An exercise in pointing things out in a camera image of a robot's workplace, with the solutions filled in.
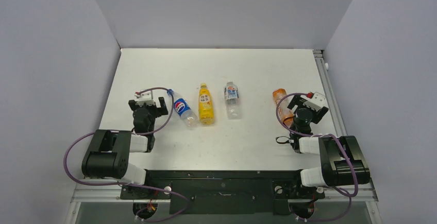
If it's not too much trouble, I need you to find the Pepsi bottle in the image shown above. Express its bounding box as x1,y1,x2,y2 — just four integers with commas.
169,91,198,128

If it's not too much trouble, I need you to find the yellow juice bottle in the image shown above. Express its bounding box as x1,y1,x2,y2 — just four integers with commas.
198,83,215,126

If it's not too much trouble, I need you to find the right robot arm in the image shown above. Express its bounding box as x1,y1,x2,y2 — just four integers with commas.
288,92,371,197

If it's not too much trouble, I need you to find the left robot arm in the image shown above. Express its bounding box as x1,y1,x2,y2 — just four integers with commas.
81,97,169,198

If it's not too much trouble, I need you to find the orange drink bottle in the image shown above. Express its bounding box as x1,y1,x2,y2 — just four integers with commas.
272,89,294,127

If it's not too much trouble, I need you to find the clear water bottle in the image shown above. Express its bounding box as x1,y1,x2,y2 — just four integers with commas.
224,81,241,119

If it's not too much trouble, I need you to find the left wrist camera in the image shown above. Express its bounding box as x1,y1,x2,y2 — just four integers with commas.
135,91,154,105

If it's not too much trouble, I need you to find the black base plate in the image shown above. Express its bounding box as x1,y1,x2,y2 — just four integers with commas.
120,170,325,215

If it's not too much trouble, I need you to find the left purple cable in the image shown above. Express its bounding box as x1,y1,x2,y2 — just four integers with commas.
63,87,190,223

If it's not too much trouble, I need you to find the aluminium frame rail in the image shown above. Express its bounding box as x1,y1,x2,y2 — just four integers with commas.
313,50,378,202

